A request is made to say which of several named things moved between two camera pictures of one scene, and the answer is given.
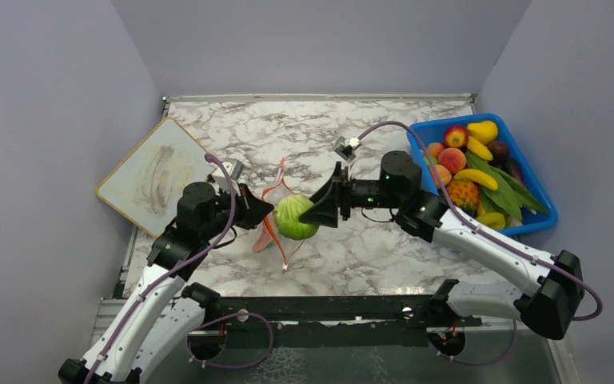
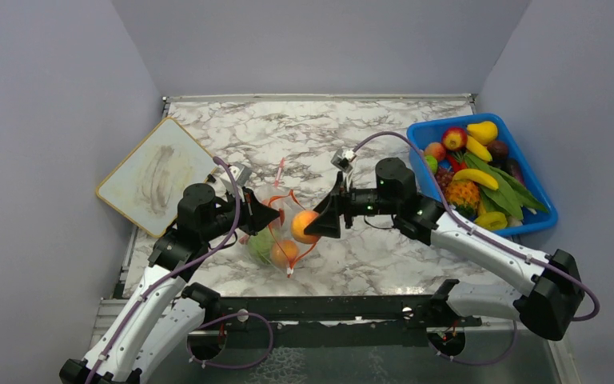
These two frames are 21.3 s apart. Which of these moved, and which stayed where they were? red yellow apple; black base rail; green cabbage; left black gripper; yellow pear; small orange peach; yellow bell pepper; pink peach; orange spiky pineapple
Moved: green cabbage; pink peach; small orange peach
Stayed: orange spiky pineapple; black base rail; red yellow apple; yellow bell pepper; left black gripper; yellow pear
